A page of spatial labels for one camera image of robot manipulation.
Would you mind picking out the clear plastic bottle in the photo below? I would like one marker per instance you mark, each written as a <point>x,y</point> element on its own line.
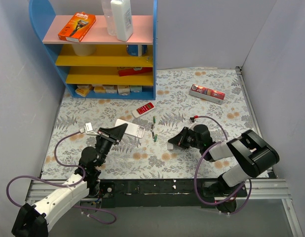
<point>108,14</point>

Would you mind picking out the orange razor box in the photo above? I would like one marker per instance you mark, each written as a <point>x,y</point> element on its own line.
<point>77,27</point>

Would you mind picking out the teal small box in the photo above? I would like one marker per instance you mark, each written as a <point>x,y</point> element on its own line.
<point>136,88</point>

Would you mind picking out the white battery cover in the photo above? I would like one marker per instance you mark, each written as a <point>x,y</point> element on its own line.
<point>170,146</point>

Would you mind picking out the red toothpaste box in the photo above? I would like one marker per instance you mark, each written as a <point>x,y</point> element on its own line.
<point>207,94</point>

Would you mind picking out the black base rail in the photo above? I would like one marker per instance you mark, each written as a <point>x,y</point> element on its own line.
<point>153,193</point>

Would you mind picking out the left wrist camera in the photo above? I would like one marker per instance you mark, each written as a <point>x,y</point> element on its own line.
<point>88,130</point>

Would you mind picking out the grey white remote control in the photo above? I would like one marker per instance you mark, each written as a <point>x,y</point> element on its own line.
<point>132,129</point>

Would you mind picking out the yellow small box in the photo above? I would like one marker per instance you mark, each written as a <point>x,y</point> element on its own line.
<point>84,89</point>

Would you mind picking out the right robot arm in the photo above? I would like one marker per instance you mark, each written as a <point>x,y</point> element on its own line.
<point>252,153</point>

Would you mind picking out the red white remote control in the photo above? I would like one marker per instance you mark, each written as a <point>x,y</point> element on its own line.
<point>143,110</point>

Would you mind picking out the dark battery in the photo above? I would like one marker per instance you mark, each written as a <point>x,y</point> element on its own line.
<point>152,127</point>

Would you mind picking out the orange white small box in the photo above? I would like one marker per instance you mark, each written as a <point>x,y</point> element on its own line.
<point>99,89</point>

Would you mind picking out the floral table mat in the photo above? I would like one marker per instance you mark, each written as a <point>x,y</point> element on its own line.
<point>135,158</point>

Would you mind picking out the red box on shelf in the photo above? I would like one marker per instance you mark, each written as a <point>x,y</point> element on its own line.
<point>128,71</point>

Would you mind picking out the cream small box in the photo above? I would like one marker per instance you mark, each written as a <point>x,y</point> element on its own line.
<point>123,90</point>

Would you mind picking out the blue can on shelf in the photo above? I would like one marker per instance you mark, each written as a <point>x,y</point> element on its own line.
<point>136,49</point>

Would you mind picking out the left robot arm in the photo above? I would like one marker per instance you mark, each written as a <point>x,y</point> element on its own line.
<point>38,219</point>

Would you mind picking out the blue shelf unit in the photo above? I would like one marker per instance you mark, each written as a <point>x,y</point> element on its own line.
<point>100,67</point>

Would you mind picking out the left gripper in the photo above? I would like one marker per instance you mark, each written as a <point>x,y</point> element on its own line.
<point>106,136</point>

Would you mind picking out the white plastic bottle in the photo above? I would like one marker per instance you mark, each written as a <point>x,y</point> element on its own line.
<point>122,15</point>

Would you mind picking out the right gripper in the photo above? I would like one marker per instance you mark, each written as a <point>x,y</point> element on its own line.
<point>183,137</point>

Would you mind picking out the white cup on shelf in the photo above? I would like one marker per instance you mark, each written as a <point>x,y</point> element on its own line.
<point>83,49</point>

